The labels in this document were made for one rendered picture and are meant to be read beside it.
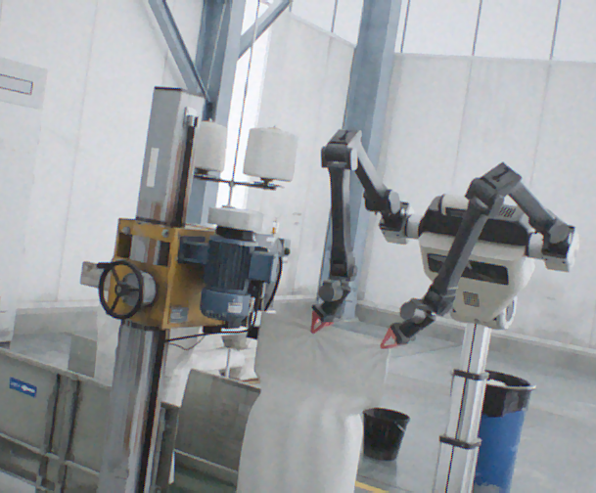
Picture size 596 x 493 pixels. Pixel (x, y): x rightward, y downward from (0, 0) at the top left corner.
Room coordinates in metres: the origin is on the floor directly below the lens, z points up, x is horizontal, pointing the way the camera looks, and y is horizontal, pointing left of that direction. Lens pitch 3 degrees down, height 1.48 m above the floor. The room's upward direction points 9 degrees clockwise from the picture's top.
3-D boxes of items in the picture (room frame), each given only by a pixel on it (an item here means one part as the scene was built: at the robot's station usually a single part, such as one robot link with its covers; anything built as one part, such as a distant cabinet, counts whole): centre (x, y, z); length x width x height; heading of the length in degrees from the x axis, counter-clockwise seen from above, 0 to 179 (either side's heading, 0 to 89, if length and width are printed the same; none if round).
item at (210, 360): (5.93, 0.58, 0.32); 0.66 x 0.43 x 0.15; 151
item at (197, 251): (2.71, 0.29, 1.27); 0.12 x 0.09 x 0.09; 149
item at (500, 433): (4.92, -1.19, 0.32); 0.51 x 0.48 x 0.65; 149
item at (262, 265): (2.69, 0.10, 1.25); 0.10 x 0.08 x 0.12; 174
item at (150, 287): (2.67, 0.47, 1.14); 0.11 x 0.06 x 0.11; 59
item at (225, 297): (2.70, 0.20, 1.21); 0.15 x 0.15 x 0.25
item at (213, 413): (3.62, 0.49, 0.53); 1.05 x 0.02 x 0.41; 59
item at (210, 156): (2.96, 0.36, 1.61); 0.15 x 0.14 x 0.17; 59
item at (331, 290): (2.83, -0.14, 1.23); 0.11 x 0.09 x 0.12; 151
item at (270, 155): (2.83, 0.14, 1.61); 0.17 x 0.17 x 0.17
